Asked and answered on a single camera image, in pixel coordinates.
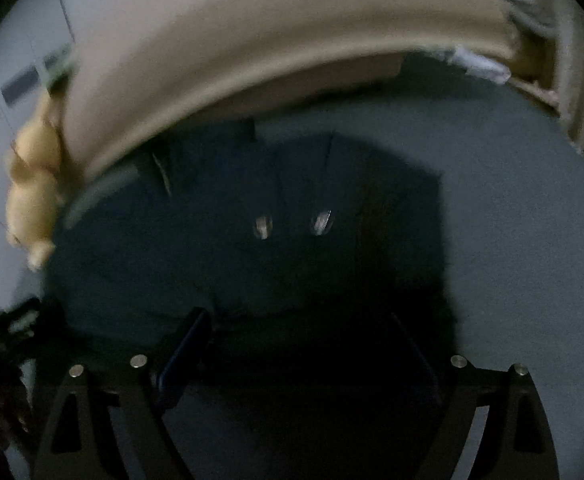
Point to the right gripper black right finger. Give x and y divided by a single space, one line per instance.
516 442

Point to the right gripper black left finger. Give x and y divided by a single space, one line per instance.
92 391

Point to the dark navy padded jacket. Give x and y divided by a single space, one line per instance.
289 297

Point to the yellow plush toy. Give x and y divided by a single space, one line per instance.
33 165

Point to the grey bed blanket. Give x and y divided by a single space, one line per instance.
512 211

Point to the beige upholstered headboard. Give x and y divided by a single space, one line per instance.
142 65

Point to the white cloth on bed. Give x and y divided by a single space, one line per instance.
479 66

